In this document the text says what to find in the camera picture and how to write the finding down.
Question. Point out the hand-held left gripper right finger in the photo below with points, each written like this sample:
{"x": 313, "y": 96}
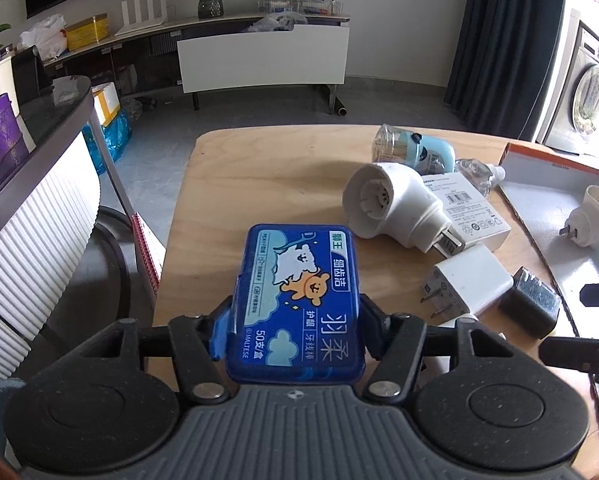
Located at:
{"x": 374, "y": 322}

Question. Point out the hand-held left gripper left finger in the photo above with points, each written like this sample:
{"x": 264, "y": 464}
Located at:
{"x": 222, "y": 335}

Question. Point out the black charger plug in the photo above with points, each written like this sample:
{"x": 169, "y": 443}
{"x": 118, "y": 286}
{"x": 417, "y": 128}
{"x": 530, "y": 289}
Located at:
{"x": 527, "y": 305}

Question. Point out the blue dental floss box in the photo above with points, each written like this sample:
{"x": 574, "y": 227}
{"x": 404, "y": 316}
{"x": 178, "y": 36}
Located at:
{"x": 299, "y": 300}

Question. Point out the white charger plug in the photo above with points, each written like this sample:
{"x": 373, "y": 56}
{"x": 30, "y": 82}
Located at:
{"x": 469, "y": 280}

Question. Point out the orange-rimmed cardboard box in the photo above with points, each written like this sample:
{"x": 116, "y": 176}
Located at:
{"x": 539, "y": 195}

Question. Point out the large white plug-in heater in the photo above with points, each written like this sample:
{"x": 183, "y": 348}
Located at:
{"x": 404, "y": 200}

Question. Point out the white product box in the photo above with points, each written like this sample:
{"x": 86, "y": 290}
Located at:
{"x": 472, "y": 210}

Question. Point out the small white plug-in heater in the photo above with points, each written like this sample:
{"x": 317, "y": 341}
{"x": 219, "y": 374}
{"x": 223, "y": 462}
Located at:
{"x": 597, "y": 215}

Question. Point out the red spiral notebook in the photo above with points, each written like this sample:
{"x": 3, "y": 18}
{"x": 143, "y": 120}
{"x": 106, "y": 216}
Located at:
{"x": 147, "y": 255}

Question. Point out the black round stool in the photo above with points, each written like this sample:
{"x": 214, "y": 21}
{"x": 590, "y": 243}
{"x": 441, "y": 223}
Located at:
{"x": 104, "y": 270}

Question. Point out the clear white-capped repellent bottle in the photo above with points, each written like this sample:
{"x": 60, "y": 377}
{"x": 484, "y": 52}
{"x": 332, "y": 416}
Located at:
{"x": 477, "y": 172}

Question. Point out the blue-capped repellent bottle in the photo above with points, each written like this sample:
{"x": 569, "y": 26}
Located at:
{"x": 419, "y": 147}

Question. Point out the silver washing machine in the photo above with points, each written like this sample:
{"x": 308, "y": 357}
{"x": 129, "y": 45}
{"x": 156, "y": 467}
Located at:
{"x": 584, "y": 90}

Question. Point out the black roll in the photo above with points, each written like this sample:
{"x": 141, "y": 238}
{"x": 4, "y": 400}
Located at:
{"x": 340, "y": 108}

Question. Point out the white ribbed counter cabinet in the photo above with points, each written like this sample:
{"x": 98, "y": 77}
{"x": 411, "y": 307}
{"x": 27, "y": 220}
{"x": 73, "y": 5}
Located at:
{"x": 34, "y": 220}

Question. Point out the blue plastic bag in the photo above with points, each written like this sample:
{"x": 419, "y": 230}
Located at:
{"x": 109, "y": 140}

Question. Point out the yellow and white carton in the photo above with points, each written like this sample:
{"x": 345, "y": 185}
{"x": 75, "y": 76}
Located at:
{"x": 106, "y": 105}

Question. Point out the dark blue curtain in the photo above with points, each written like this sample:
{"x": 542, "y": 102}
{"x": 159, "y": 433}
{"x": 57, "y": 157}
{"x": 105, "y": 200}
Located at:
{"x": 504, "y": 35}

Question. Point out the long television stand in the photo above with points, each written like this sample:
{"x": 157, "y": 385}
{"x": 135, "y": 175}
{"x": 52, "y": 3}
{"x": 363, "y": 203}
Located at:
{"x": 144, "y": 40}

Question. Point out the grey plastic bag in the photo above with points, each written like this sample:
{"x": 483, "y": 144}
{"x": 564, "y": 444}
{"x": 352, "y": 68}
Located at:
{"x": 277, "y": 22}

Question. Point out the clear plastic organizer tray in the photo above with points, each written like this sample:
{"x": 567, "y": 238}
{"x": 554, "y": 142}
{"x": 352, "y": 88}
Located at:
{"x": 304, "y": 7}

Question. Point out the white router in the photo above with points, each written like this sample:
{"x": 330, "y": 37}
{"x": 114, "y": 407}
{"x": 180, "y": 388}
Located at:
{"x": 139, "y": 20}

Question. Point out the dark glass vase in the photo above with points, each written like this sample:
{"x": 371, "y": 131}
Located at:
{"x": 210, "y": 5}

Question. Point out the yellow box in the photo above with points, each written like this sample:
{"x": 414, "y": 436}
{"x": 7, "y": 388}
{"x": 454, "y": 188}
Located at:
{"x": 86, "y": 32}

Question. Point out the white plastic bag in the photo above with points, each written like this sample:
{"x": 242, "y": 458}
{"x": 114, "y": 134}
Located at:
{"x": 44, "y": 35}

